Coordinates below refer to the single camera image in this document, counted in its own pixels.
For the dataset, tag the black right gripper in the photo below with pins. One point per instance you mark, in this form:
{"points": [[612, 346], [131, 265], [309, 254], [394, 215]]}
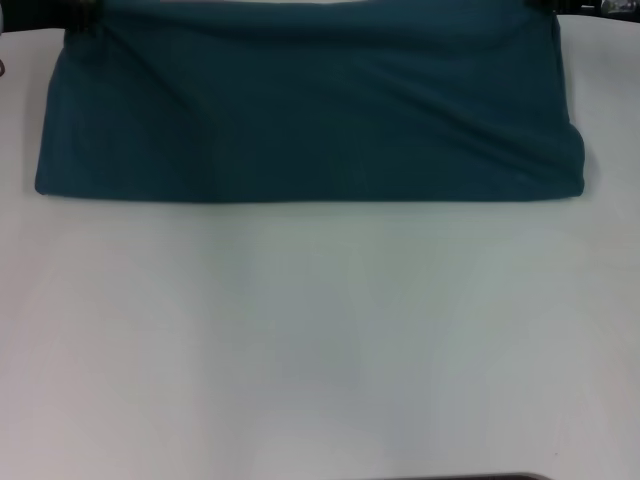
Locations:
{"points": [[610, 6]]}

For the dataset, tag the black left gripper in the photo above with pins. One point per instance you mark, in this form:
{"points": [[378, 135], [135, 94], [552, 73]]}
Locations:
{"points": [[35, 12]]}

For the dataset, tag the blue FREE print t-shirt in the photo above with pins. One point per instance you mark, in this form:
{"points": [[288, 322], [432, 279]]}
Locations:
{"points": [[300, 125]]}

